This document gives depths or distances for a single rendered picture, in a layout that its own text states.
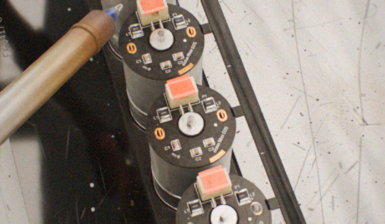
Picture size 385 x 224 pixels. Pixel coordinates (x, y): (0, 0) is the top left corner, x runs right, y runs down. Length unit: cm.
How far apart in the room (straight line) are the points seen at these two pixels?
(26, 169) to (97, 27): 9
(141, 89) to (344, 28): 10
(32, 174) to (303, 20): 12
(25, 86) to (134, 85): 7
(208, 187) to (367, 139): 10
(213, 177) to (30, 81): 6
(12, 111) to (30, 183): 10
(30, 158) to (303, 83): 10
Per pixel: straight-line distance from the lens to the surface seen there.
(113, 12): 19
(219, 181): 20
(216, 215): 20
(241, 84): 22
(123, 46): 22
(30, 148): 27
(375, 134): 29
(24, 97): 17
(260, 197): 20
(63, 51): 18
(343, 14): 31
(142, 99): 23
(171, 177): 22
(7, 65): 28
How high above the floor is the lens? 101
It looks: 65 degrees down
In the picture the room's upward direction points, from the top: 1 degrees clockwise
